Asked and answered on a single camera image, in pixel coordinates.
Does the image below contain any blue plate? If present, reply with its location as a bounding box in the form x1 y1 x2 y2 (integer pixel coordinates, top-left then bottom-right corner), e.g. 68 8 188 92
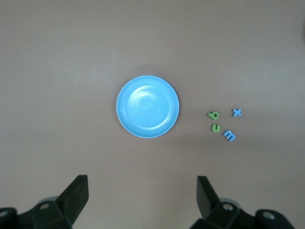
116 75 181 139

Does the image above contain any blue lowercase letter m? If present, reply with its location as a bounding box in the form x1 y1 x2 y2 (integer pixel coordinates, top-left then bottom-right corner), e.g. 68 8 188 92
222 130 237 143

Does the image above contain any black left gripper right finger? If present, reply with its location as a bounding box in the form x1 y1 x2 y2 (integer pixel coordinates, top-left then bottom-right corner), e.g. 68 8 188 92
190 176 295 229

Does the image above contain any green lowercase letter b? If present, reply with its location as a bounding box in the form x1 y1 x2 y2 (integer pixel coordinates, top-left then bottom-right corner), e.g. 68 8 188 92
206 110 221 121

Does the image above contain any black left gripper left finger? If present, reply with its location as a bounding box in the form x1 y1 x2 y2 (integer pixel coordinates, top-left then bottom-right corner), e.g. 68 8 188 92
0 175 90 229

